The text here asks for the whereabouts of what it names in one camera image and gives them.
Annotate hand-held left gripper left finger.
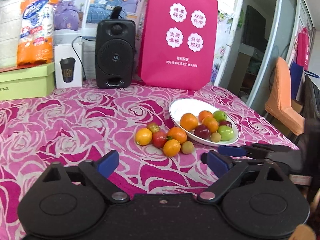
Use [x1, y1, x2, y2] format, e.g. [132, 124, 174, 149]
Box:
[34, 149, 131, 205]

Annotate floral wall poster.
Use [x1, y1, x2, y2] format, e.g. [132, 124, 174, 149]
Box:
[212, 7, 237, 83]

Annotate chair with orange cover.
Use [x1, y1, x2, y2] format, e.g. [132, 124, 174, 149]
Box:
[264, 57, 306, 137]

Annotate pink hanging bag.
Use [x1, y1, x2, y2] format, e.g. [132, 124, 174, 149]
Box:
[297, 27, 311, 71]

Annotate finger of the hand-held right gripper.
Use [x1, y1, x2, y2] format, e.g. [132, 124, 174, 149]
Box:
[217, 145, 274, 159]
[251, 142, 292, 153]

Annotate blue bedding poster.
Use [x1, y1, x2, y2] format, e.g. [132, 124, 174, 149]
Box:
[86, 0, 151, 31]

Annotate pink tote bag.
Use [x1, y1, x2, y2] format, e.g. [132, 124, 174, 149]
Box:
[137, 0, 218, 91]

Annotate green box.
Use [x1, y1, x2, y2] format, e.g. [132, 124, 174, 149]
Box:
[0, 62, 56, 101]

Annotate small orange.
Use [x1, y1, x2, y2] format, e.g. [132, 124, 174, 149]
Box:
[163, 139, 181, 157]
[135, 128, 153, 146]

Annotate white plate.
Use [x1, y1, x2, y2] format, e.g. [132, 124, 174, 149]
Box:
[169, 98, 240, 147]

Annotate black cable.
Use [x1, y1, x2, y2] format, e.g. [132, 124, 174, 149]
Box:
[71, 35, 97, 80]

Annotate dark red plum front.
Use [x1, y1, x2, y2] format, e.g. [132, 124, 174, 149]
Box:
[194, 125, 211, 140]

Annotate small green apple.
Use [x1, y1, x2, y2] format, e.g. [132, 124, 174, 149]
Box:
[213, 110, 227, 122]

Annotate green-red tomato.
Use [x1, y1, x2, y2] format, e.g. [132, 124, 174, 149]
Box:
[146, 122, 161, 133]

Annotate dark hanging clothes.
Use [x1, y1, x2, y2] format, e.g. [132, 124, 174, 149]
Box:
[301, 73, 320, 142]

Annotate blue bag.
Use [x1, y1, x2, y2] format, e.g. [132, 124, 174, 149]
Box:
[289, 61, 305, 101]

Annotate pink rose-patterned tablecloth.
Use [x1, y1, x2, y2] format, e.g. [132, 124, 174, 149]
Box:
[0, 78, 300, 232]

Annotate purple bedding poster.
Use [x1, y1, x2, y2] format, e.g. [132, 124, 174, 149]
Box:
[53, 0, 87, 47]

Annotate orange tissue pack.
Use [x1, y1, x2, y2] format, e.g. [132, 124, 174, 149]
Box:
[16, 0, 62, 66]

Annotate white box with cup print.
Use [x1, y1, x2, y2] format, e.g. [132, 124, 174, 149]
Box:
[54, 44, 84, 89]

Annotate large green apple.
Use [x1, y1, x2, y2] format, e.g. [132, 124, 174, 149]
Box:
[217, 125, 235, 141]

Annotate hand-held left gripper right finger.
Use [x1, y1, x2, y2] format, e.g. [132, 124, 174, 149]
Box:
[197, 150, 291, 205]

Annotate black speaker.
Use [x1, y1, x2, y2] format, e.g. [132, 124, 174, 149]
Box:
[95, 6, 137, 90]

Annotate red flat box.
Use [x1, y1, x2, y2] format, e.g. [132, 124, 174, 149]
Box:
[0, 64, 48, 74]

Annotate red tomato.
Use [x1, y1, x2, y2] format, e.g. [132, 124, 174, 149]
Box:
[152, 131, 167, 148]

